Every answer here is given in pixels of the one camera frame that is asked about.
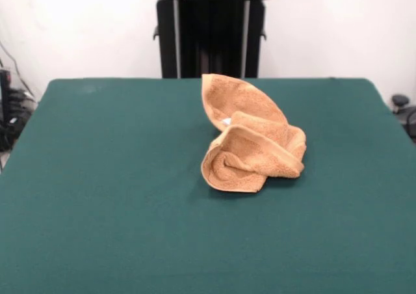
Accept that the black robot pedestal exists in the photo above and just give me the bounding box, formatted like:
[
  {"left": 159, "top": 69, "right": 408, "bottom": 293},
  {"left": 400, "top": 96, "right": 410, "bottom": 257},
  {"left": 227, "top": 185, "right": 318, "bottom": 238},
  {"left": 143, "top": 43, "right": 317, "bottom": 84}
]
[{"left": 142, "top": 0, "right": 281, "bottom": 79}]

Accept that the thin grey wall cable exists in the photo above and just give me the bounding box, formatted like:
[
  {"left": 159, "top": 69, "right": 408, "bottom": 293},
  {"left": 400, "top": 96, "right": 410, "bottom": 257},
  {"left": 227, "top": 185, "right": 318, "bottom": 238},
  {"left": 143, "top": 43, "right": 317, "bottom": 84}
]
[{"left": 0, "top": 42, "right": 36, "bottom": 100}]

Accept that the black electronics box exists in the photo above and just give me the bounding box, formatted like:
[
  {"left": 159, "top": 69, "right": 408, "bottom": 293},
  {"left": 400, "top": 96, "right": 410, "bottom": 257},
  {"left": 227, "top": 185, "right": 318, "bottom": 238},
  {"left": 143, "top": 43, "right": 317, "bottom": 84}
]
[{"left": 0, "top": 68, "right": 14, "bottom": 152}]

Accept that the dark green table cloth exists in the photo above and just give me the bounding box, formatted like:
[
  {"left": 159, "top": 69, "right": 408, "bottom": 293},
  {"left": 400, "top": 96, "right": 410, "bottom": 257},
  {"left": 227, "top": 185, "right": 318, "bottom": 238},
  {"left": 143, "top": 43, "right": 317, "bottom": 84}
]
[{"left": 0, "top": 77, "right": 416, "bottom": 294}]

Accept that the tan terry cloth towel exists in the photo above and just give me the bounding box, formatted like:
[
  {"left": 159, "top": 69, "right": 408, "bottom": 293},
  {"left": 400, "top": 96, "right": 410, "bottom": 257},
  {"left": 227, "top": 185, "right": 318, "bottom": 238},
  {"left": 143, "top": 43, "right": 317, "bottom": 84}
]
[{"left": 200, "top": 73, "right": 307, "bottom": 194}]

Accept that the black cable pile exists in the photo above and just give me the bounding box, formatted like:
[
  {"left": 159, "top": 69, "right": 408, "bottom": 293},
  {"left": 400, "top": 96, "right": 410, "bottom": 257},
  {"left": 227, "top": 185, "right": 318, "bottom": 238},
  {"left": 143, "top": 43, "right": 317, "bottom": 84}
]
[{"left": 6, "top": 88, "right": 38, "bottom": 135}]

